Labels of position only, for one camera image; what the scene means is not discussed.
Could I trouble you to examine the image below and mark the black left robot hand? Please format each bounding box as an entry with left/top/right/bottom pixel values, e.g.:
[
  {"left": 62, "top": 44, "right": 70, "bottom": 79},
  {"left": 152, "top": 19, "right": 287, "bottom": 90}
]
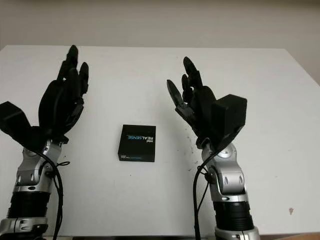
[{"left": 37, "top": 44, "right": 90, "bottom": 145}]

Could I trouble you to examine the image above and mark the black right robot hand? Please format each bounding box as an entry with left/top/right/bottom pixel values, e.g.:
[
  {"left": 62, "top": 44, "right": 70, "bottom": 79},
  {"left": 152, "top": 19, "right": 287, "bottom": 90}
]
[{"left": 166, "top": 56, "right": 221, "bottom": 150}]

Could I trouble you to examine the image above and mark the black RealSense box lid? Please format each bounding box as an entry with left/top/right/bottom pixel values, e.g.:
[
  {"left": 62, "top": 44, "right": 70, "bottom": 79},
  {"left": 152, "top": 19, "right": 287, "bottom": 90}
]
[{"left": 116, "top": 123, "right": 157, "bottom": 164}]

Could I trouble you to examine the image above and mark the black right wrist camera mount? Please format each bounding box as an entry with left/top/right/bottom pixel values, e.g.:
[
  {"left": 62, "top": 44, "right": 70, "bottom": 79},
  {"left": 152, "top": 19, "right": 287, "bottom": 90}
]
[{"left": 210, "top": 93, "right": 249, "bottom": 151}]

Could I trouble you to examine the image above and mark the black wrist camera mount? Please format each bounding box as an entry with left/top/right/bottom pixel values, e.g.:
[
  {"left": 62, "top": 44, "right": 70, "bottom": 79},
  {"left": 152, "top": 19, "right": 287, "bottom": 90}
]
[
  {"left": 210, "top": 93, "right": 249, "bottom": 151},
  {"left": 0, "top": 100, "right": 37, "bottom": 141}
]

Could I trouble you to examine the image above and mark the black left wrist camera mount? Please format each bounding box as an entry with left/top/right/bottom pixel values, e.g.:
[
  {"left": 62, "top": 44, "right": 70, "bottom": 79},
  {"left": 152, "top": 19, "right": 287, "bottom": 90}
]
[{"left": 0, "top": 100, "right": 37, "bottom": 141}]

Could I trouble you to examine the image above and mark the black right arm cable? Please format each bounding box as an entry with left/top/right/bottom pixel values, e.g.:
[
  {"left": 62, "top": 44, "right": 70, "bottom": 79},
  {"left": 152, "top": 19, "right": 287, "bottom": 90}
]
[{"left": 191, "top": 159, "right": 219, "bottom": 240}]

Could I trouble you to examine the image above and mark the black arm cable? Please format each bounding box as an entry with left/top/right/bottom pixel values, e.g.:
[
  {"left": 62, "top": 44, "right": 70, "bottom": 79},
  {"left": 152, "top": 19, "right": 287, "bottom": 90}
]
[
  {"left": 39, "top": 149, "right": 71, "bottom": 240},
  {"left": 191, "top": 159, "right": 219, "bottom": 240}
]

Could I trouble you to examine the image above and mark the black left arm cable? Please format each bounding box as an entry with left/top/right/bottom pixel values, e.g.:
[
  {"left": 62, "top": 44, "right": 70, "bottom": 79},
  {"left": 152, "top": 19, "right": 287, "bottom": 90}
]
[{"left": 39, "top": 149, "right": 71, "bottom": 240}]

